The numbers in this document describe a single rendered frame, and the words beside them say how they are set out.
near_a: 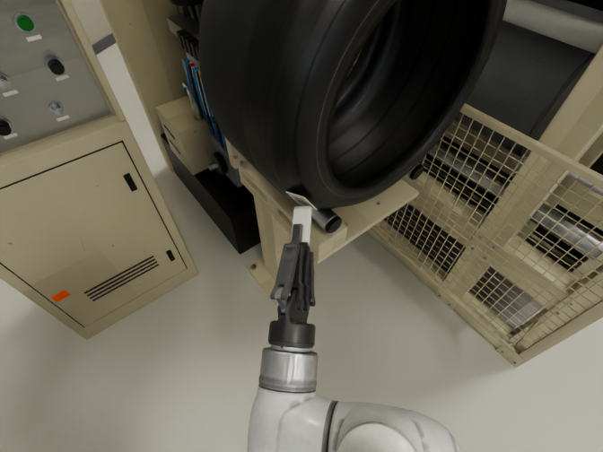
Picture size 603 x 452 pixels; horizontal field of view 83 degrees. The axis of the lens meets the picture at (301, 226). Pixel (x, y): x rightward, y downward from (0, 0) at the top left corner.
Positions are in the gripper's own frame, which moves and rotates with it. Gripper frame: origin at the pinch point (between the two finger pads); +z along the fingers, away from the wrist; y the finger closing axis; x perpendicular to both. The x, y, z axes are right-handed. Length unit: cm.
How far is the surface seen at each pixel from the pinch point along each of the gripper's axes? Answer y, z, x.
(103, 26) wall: 95, 234, -265
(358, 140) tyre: 26.1, 31.7, 2.3
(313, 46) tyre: -22.1, 15.8, 9.8
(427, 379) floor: 109, -34, 13
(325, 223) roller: 14.5, 4.9, -1.1
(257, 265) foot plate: 95, 10, -67
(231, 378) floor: 77, -40, -61
